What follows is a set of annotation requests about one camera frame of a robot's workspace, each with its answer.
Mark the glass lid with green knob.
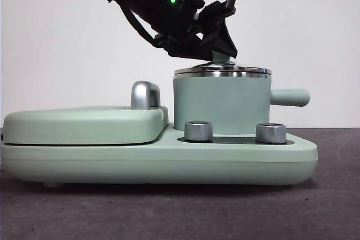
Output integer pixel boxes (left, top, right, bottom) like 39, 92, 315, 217
173, 50, 272, 74

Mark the mint green steamer pot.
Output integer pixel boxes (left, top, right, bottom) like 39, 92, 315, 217
173, 71, 311, 135

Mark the silver control knob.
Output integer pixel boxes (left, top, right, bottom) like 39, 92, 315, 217
255, 122, 287, 144
183, 121, 214, 143

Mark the mint green breakfast machine base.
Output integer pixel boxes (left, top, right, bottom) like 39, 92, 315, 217
0, 123, 320, 189

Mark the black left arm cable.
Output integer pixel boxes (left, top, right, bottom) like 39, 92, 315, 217
56, 0, 158, 48

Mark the green griddle cover silver handle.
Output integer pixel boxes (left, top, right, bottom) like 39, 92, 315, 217
2, 80, 170, 147

